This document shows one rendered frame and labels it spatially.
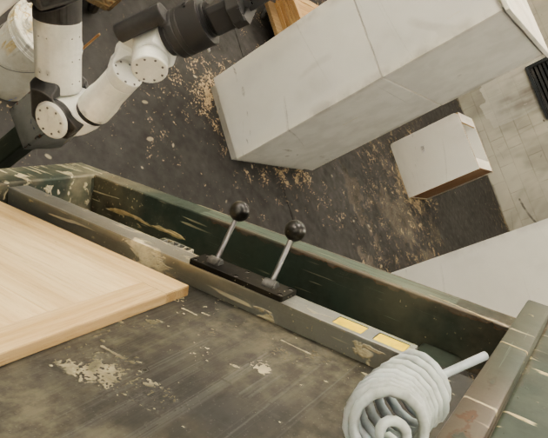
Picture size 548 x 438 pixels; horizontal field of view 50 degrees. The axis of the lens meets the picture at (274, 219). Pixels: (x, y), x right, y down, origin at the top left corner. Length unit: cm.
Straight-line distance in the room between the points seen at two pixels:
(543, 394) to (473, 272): 367
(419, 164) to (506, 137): 329
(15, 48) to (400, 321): 189
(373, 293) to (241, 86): 262
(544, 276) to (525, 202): 459
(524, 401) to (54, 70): 99
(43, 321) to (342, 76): 259
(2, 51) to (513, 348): 238
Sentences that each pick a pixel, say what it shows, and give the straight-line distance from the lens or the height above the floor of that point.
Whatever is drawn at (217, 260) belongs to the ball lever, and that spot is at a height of 137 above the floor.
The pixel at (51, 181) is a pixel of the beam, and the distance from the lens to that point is 151.
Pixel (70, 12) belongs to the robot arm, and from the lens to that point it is 123.
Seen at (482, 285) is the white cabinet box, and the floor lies 74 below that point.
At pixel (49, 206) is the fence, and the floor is 101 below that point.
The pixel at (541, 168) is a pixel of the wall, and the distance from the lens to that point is 884.
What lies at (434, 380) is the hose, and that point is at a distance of 50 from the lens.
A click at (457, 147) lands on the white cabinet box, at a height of 61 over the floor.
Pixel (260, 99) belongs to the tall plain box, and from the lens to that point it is 354.
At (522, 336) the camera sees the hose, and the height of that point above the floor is 192.
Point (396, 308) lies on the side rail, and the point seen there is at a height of 155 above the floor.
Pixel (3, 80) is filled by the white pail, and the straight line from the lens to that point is 269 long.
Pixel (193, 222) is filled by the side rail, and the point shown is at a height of 116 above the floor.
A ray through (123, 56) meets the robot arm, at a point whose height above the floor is 133.
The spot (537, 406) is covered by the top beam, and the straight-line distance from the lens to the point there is 75.
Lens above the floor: 204
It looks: 33 degrees down
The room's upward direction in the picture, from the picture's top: 65 degrees clockwise
